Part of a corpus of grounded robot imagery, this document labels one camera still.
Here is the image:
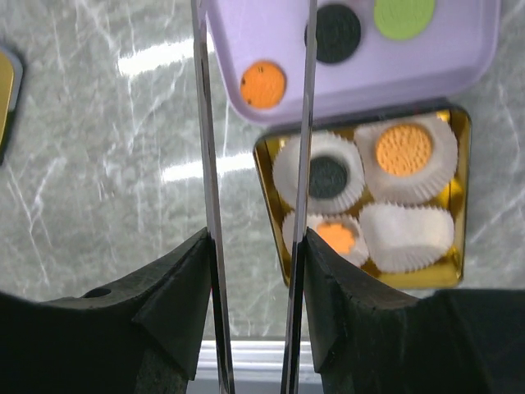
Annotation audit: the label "aluminium rail frame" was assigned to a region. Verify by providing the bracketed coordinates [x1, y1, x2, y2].
[195, 340, 321, 385]

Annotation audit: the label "green round cookie right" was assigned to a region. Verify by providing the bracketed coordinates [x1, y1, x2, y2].
[373, 0, 436, 41]

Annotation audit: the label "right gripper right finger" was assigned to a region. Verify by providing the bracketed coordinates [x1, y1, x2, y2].
[304, 231, 524, 393]

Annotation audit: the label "gold cookie tin base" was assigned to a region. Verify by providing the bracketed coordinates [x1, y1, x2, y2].
[253, 98, 472, 289]

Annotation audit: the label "white paper cup back-right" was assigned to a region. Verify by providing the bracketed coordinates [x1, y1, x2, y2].
[354, 113, 458, 204]

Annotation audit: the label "lavender plastic tray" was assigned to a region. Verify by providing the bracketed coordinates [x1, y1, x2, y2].
[206, 1, 502, 126]

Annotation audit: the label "orange chocolate chip cookie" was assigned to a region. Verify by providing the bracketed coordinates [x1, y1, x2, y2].
[240, 61, 286, 110]

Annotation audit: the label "black sandwich cookie on tray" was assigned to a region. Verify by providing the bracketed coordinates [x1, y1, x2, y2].
[316, 2, 362, 65]

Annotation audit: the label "black sandwich cookie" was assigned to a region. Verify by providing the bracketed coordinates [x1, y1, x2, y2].
[308, 155, 349, 199]
[316, 2, 362, 65]

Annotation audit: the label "orange flower cookie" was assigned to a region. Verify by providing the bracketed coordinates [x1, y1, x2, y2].
[316, 222, 356, 254]

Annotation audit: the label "white paper cup front-right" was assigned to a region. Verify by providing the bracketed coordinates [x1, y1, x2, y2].
[358, 203, 454, 273]

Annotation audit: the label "gold tin lid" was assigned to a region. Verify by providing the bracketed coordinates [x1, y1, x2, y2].
[1, 44, 24, 163]

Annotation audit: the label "orange round dotted cookie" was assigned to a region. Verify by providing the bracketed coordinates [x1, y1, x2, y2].
[375, 123, 433, 176]

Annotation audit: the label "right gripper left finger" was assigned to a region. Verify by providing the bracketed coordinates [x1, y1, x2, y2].
[1, 230, 211, 393]

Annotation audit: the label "metal tongs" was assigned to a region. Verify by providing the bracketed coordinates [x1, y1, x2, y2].
[191, 1, 317, 393]

